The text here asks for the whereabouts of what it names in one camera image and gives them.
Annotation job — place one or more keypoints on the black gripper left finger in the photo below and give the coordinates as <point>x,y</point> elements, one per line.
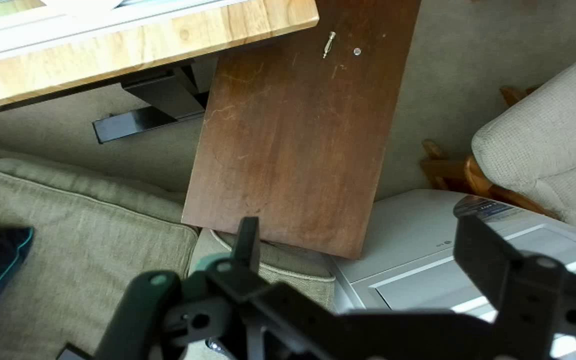
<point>236,277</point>

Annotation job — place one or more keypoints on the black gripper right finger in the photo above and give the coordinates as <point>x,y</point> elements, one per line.
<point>523,286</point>

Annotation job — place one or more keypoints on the white portable heater unit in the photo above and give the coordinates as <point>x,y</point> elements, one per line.
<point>432,308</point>

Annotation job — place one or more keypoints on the beige upholstered armchair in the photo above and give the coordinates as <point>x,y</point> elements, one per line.
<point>524,156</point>

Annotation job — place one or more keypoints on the beige fabric sofa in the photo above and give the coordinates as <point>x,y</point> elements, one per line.
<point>93,234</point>

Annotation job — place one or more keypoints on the light wooden robot table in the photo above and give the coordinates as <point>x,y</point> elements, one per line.
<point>62,47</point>

